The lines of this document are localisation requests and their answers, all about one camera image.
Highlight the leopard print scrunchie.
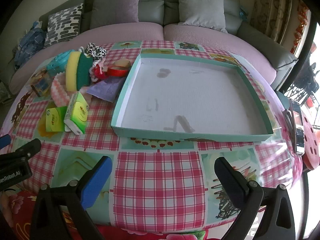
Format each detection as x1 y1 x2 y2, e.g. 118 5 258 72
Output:
85 43 107 61

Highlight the red white fabric ornament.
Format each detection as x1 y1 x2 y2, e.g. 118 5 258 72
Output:
89 64 108 82

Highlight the yellow green sponge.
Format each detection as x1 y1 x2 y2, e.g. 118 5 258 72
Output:
65 51 93 91

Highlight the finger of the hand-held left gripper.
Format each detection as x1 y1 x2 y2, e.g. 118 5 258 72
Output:
0 134 12 149
0 138 42 165

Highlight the white storage box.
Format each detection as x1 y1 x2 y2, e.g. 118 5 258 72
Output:
111 53 274 142

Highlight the black white patterned pillow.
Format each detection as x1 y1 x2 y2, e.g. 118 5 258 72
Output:
44 3 84 47

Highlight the red round stool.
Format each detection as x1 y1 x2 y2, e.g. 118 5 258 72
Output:
299 102 320 170

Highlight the black metal railing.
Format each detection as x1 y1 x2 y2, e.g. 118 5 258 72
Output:
285 62 320 105

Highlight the green tissue pack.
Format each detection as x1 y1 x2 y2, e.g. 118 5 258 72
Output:
45 106 68 132
64 92 90 135

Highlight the beige patterned curtain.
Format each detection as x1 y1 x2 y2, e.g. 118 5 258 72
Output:
250 0 294 43

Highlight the clear printed box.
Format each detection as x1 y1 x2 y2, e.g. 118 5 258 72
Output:
30 69 54 98

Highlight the pink checked tablecloth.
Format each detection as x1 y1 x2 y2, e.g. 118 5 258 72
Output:
0 40 304 233

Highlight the light grey pillow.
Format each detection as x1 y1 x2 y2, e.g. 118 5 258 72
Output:
177 0 228 33

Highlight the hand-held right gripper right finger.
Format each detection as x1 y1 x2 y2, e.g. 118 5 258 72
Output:
214 157 297 240

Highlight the purple pillow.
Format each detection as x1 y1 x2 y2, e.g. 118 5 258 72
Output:
90 0 144 29

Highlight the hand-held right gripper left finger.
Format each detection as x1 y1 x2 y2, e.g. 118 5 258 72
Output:
30 156 113 240

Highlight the blue denim cloth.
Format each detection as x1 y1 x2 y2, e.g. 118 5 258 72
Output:
14 21 47 69

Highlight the red tape roll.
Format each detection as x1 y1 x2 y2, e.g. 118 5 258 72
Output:
106 65 130 78

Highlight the beige round puff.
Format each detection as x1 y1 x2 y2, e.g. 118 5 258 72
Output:
114 59 132 68

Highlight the pink white wavy cloth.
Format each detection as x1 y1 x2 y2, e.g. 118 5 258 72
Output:
50 72 75 107

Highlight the teal plastic lidded box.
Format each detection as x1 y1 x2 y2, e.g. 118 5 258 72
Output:
54 50 77 67

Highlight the pink ribbed sofa cover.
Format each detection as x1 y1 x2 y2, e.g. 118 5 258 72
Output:
9 21 278 94

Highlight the grey sofa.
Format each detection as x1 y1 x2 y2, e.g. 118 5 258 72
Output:
9 0 299 100

